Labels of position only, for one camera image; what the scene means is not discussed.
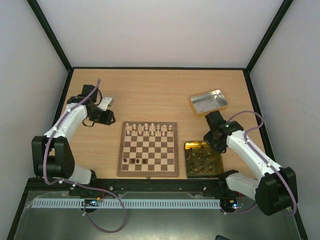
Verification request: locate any gold tin tray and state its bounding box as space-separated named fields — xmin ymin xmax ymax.
xmin=184 ymin=141 xmax=224 ymax=179

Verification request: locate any wooden chessboard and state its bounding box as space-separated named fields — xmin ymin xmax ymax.
xmin=117 ymin=121 xmax=179 ymax=178

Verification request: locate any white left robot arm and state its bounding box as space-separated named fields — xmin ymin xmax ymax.
xmin=31 ymin=84 xmax=116 ymax=185

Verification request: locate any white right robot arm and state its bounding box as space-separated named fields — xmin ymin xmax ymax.
xmin=203 ymin=110 xmax=298 ymax=216

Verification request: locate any silver tin lid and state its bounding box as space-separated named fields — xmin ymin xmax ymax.
xmin=189 ymin=89 xmax=228 ymax=118

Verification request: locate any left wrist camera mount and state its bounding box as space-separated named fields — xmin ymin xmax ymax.
xmin=97 ymin=97 xmax=114 ymax=111

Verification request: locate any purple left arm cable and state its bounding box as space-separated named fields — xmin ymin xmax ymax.
xmin=42 ymin=78 xmax=127 ymax=234

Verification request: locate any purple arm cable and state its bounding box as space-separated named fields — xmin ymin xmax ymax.
xmin=222 ymin=110 xmax=298 ymax=216
xmin=42 ymin=78 xmax=127 ymax=234

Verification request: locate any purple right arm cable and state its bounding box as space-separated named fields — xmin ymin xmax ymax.
xmin=222 ymin=110 xmax=298 ymax=216

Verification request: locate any white slotted cable duct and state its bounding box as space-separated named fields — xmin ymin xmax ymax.
xmin=30 ymin=198 xmax=221 ymax=210

